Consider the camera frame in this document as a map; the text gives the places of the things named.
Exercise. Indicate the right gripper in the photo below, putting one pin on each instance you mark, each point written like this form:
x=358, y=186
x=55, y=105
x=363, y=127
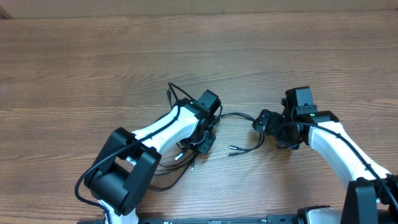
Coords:
x=273, y=119

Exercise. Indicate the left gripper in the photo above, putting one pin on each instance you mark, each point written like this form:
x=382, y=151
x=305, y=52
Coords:
x=205, y=146

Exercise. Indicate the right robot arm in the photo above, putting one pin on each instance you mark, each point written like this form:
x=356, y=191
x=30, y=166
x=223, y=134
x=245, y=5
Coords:
x=371, y=190

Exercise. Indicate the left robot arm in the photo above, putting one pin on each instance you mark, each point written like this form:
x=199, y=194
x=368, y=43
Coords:
x=121, y=174

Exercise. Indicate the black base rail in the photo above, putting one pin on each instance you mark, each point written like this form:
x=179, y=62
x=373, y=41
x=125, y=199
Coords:
x=270, y=219

